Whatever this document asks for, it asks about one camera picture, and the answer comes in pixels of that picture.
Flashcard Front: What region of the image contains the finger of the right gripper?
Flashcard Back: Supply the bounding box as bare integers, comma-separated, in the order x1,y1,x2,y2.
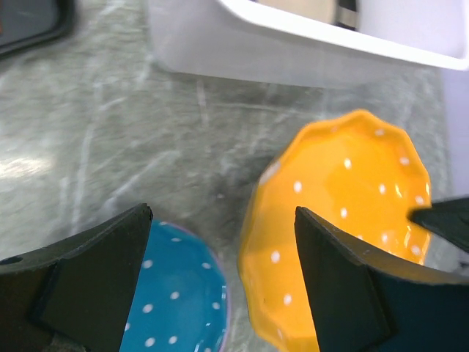
410,197,468,253

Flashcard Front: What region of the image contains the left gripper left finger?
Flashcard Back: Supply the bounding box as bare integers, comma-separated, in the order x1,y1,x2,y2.
1,203,152,351

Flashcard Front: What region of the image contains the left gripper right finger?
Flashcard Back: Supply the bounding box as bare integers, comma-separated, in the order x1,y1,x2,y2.
295,207,468,351

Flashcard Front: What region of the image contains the yellow polka dot plate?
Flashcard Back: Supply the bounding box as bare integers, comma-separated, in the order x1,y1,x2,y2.
238,110,431,351

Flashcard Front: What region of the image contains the brown rimmed beige plate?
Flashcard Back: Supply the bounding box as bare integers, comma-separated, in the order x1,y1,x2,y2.
257,0,358,31

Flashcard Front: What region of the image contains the white plastic bin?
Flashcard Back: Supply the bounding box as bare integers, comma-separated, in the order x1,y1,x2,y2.
147,0,468,88

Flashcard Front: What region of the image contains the blue polka dot plate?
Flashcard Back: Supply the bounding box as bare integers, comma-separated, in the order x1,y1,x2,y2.
120,221,231,352

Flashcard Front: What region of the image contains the black plastic tray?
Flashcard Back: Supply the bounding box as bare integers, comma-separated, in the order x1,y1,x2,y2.
1,0,77,59

